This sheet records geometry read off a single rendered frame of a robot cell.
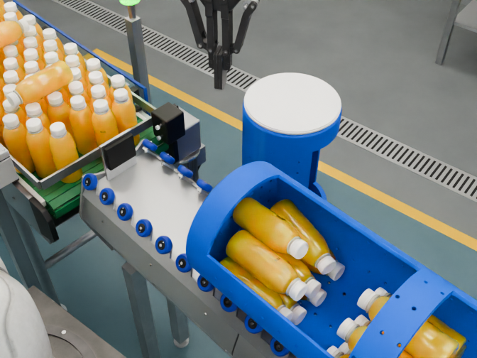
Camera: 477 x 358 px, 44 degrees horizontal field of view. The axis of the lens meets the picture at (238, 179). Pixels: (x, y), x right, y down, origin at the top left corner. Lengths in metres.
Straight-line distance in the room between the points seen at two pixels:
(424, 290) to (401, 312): 0.06
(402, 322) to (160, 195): 0.79
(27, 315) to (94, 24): 3.34
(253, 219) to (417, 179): 1.90
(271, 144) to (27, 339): 0.91
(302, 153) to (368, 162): 1.45
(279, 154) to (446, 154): 1.70
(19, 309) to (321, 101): 1.06
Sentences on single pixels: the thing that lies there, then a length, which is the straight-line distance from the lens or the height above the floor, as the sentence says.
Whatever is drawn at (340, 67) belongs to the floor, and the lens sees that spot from 3.70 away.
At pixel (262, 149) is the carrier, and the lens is 1.67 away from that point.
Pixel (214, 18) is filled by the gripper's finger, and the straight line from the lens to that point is 0.98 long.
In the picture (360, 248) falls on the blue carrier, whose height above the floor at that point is 1.08.
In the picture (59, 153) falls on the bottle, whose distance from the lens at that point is 1.63.
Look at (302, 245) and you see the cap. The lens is 1.18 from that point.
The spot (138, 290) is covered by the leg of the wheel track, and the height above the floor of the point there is 0.53.
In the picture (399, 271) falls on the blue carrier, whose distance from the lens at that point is 1.26.
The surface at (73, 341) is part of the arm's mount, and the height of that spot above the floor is 1.07.
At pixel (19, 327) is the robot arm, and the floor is 1.30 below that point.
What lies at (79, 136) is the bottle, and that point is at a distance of 1.73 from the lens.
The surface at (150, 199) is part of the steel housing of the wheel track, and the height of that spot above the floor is 0.93.
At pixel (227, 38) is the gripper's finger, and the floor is 1.55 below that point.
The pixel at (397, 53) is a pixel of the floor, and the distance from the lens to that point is 3.90.
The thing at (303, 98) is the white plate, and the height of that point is 1.04.
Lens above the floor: 2.08
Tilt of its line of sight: 45 degrees down
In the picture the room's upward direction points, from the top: straight up
